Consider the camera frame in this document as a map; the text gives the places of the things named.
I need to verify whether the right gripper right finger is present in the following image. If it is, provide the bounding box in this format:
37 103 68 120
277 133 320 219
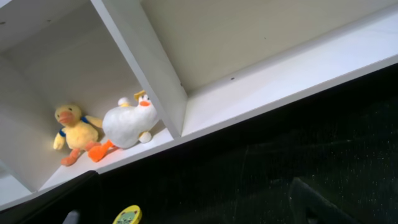
288 177 359 224

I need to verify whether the white plush duck yellow hat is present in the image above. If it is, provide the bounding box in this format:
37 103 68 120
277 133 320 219
88 90 160 163

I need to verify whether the white shelf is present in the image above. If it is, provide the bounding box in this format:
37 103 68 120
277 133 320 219
0 0 398 212

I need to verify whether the yellow cat rattle wooden handle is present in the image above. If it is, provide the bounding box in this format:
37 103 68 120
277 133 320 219
112 204 143 224

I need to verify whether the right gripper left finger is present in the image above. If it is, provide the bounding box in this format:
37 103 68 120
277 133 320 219
0 170 102 224

